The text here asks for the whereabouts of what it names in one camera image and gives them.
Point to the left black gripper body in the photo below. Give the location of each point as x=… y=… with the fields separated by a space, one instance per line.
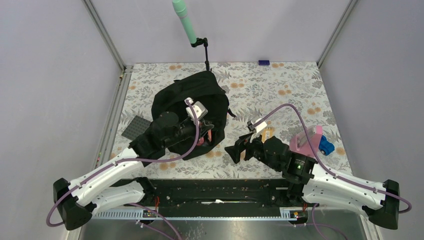
x=200 y=126

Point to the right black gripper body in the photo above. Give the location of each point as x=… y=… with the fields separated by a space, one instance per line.
x=255 y=149

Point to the black student backpack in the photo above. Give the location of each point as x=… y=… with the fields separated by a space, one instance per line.
x=200 y=87

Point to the pink glitter bottle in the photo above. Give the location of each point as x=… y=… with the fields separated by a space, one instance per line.
x=200 y=142

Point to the yellow spiral notepad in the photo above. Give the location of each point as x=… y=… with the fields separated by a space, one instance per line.
x=267 y=134

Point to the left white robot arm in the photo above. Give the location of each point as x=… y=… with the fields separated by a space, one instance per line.
x=78 y=200

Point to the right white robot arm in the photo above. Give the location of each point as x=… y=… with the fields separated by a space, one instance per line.
x=311 y=183

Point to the pink pencil case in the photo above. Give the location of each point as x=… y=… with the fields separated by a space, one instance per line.
x=305 y=142

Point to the floral table mat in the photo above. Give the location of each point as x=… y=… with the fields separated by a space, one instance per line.
x=286 y=92

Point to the grey building baseplate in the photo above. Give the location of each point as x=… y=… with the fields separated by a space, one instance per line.
x=136 y=127

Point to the blue toy car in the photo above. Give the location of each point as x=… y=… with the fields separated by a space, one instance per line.
x=325 y=147

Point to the small blue block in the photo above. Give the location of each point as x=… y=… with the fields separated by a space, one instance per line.
x=263 y=62

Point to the green microphone on tripod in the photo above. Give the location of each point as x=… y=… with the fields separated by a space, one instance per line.
x=181 y=11

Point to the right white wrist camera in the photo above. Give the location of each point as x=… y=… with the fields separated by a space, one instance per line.
x=256 y=126

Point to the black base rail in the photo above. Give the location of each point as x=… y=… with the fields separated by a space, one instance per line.
x=193 y=197

